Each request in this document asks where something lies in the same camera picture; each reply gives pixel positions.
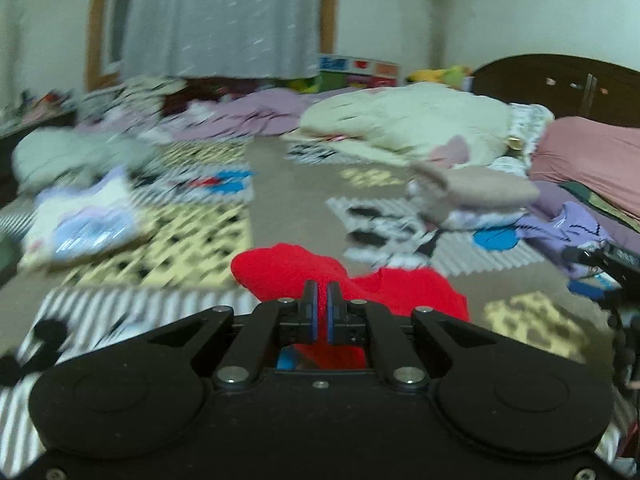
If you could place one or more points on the patterned cartoon bed blanket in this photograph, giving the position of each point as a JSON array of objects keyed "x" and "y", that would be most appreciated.
[{"x": 352, "y": 211}]

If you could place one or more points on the white folded graphic shirt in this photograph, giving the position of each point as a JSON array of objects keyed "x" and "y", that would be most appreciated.
[{"x": 73, "y": 225}]

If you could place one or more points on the yellow green plush toy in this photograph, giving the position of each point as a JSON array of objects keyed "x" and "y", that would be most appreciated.
[{"x": 457, "y": 76}]

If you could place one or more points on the lilac folded garment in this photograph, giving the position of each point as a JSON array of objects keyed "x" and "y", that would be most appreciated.
[{"x": 573, "y": 226}]

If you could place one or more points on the striped folded clothes pile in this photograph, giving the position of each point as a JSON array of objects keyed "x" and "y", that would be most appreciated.
[{"x": 142, "y": 94}]

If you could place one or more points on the grey bundled garment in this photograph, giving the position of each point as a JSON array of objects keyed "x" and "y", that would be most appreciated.
[{"x": 64, "y": 156}]

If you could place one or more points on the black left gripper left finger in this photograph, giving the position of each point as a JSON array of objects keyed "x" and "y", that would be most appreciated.
[{"x": 298, "y": 318}]

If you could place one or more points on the colourful cardboard box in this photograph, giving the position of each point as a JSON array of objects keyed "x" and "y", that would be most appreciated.
[{"x": 339, "y": 71}]

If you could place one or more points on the pink blanket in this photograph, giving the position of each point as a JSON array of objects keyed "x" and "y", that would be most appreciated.
[{"x": 602, "y": 157}]

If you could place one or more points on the grey speckled curtain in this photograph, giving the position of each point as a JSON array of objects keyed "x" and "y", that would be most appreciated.
[{"x": 246, "y": 39}]

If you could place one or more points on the purple crumpled bedsheet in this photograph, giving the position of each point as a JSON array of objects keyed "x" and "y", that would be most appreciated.
[{"x": 270, "y": 112}]

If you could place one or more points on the beige folded sweater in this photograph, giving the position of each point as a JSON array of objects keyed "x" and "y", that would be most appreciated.
[{"x": 479, "y": 187}]

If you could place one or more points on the white patterned folded garment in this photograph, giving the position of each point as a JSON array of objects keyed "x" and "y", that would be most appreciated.
[{"x": 435, "y": 208}]

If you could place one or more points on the dark wooden headboard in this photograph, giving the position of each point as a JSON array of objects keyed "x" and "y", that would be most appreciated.
[{"x": 566, "y": 85}]

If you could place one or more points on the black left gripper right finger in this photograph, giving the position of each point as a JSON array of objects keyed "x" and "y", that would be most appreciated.
[{"x": 346, "y": 320}]

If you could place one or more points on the red knit sweater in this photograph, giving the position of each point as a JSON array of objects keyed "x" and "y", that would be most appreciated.
[{"x": 282, "y": 271}]

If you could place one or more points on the cream fluffy blanket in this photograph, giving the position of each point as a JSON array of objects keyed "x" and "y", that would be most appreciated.
[{"x": 405, "y": 124}]

